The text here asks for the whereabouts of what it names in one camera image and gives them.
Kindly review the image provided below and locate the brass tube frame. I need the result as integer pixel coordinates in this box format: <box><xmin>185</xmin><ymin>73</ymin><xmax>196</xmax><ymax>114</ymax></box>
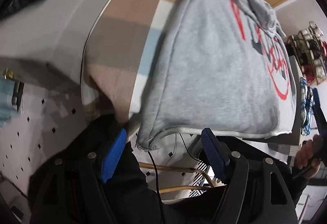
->
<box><xmin>138</xmin><ymin>161</ymin><xmax>228</xmax><ymax>195</ymax></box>

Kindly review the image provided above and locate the thin black cable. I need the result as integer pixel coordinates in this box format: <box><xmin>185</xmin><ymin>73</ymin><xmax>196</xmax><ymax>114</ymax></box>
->
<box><xmin>179</xmin><ymin>133</ymin><xmax>205</xmax><ymax>162</ymax></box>

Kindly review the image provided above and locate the brown blue checked blanket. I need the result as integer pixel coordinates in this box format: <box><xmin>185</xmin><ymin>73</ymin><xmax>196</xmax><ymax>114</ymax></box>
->
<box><xmin>82</xmin><ymin>0</ymin><xmax>195</xmax><ymax>122</ymax></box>

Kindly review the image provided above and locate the grey nightstand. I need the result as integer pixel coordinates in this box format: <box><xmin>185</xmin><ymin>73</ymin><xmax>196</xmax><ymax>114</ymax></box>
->
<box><xmin>0</xmin><ymin>0</ymin><xmax>151</xmax><ymax>92</ymax></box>

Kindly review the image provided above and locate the person's black clothing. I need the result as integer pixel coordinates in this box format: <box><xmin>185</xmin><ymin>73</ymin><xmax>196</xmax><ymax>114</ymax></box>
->
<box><xmin>28</xmin><ymin>112</ymin><xmax>307</xmax><ymax>224</ymax></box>

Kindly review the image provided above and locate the person's right hand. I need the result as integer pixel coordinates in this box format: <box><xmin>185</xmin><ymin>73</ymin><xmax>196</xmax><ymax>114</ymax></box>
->
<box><xmin>294</xmin><ymin>135</ymin><xmax>324</xmax><ymax>180</ymax></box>

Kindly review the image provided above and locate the blue checked shirt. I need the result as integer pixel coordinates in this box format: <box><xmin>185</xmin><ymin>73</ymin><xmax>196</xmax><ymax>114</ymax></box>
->
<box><xmin>299</xmin><ymin>77</ymin><xmax>315</xmax><ymax>136</ymax></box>

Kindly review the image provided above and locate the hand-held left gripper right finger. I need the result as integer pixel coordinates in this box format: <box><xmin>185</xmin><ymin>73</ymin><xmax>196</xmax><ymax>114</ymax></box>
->
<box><xmin>201</xmin><ymin>128</ymin><xmax>299</xmax><ymax>224</ymax></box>

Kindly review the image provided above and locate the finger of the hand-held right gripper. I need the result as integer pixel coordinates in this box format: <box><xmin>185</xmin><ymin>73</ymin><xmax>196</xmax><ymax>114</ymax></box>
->
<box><xmin>312</xmin><ymin>87</ymin><xmax>323</xmax><ymax>117</ymax></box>

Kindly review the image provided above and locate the grey sweatshirt with red print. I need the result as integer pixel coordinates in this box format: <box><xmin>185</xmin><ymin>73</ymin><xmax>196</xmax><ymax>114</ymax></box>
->
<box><xmin>135</xmin><ymin>0</ymin><xmax>298</xmax><ymax>152</ymax></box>

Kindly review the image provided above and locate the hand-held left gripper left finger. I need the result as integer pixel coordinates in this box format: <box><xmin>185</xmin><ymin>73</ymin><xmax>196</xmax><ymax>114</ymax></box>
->
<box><xmin>29</xmin><ymin>128</ymin><xmax>128</xmax><ymax>224</ymax></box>

